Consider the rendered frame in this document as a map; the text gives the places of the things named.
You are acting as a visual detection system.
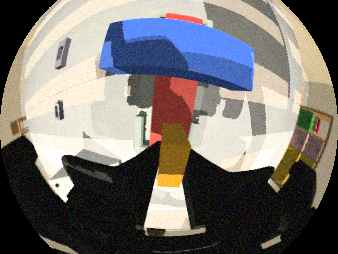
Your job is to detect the yellow block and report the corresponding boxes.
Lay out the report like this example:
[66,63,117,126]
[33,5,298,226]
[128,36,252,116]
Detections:
[157,122,190,187]

